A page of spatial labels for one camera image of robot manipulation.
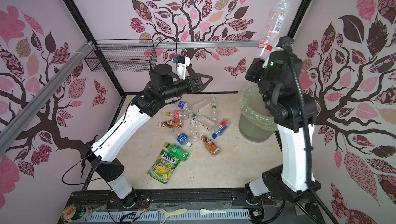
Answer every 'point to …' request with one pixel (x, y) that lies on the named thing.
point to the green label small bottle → (214, 110)
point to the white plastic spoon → (204, 211)
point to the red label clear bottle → (178, 114)
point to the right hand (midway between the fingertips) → (261, 59)
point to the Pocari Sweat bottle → (183, 139)
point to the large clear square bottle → (205, 124)
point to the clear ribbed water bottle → (194, 131)
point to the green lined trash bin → (256, 124)
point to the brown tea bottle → (210, 146)
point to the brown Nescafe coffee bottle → (171, 123)
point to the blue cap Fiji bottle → (221, 128)
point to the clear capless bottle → (202, 103)
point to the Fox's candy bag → (165, 163)
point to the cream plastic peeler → (163, 214)
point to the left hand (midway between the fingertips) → (206, 81)
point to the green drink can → (74, 212)
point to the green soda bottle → (179, 153)
